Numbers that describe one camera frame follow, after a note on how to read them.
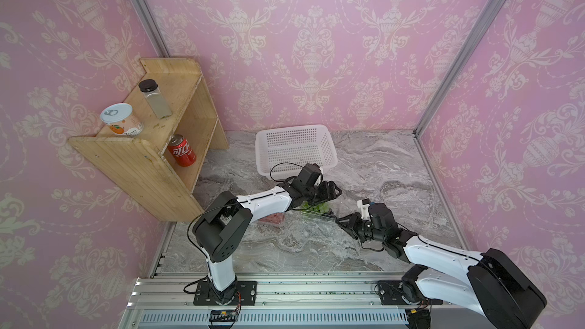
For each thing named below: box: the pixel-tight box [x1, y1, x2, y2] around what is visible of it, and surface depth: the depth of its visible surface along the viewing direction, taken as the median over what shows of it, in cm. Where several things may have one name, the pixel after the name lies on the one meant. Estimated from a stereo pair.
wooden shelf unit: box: [68, 57, 230, 223], surface depth 70 cm
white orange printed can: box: [99, 102, 144, 137], surface depth 60 cm
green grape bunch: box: [300, 200, 331, 214], surface depth 89 cm
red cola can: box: [167, 134, 197, 168], surface depth 76 cm
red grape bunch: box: [258, 211, 285, 224], surface depth 87 cm
